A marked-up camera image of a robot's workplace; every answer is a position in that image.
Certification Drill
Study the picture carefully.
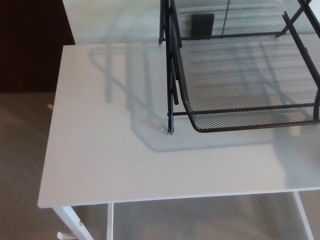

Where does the white desk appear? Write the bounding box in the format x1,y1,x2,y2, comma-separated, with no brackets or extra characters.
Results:
36,42,320,240

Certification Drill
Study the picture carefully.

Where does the black mesh file tray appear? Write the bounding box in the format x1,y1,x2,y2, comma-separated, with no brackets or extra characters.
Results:
158,0,320,136

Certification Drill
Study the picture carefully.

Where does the dark brown cabinet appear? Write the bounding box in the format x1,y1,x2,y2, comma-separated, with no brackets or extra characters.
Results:
0,0,77,94

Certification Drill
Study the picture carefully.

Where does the black rectangular wall plate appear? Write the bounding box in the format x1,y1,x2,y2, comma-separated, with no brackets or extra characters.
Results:
190,13,215,39

